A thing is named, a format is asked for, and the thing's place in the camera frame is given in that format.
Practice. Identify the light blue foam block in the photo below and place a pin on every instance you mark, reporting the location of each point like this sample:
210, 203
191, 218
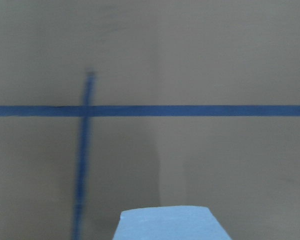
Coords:
183, 222

